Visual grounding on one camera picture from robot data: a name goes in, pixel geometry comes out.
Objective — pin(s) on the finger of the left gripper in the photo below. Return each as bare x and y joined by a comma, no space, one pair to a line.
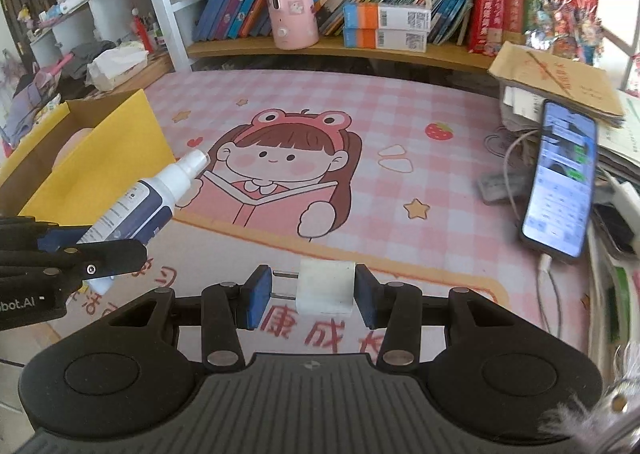
60,237

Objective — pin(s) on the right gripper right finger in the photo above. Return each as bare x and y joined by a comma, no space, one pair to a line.
395,307

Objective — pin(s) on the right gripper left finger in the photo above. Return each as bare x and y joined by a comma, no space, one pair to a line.
228,307

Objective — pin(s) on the small white charger cube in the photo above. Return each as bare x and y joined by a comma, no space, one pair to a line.
319,287

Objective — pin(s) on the white spray bottle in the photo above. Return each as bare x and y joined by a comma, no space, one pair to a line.
150,204

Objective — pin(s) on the yellow cardboard box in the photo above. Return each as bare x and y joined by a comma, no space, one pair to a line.
126,145

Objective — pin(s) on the pink cartoon table mat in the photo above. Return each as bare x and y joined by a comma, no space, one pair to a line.
342,167

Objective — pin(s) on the tissue box with tissues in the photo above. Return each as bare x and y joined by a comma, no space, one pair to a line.
113,67

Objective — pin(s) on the smartphone with lit screen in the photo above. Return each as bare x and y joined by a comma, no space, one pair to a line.
559,204

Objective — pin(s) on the lower orange blue white box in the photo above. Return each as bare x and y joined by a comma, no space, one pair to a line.
385,39

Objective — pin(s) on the orange blue white box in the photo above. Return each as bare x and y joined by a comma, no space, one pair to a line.
370,15
385,39

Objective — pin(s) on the red dictionary book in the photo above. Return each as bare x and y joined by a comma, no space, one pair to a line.
485,34

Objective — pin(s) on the upper orange blue white box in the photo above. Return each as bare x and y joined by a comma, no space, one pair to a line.
370,15

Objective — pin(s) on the brown paper envelope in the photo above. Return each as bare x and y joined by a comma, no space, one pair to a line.
574,84

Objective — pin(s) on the pink cylindrical dispenser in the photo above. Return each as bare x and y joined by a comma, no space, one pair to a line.
293,24

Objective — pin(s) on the white wall charger plug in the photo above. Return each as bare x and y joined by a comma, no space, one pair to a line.
626,200

